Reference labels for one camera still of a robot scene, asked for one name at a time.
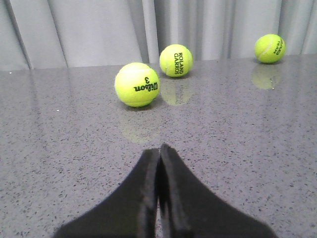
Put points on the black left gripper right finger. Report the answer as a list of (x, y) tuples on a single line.
[(190, 210)]

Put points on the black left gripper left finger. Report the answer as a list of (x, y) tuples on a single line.
[(129, 212)]

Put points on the Wilson 3 tennis ball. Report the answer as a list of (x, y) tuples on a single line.
[(137, 84)]

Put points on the Roland Garros tennis ball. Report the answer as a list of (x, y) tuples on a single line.
[(176, 60)]

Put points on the Head Team tennis ball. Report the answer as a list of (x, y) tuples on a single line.
[(269, 48)]

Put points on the grey pleated curtain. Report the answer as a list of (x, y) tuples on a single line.
[(41, 34)]

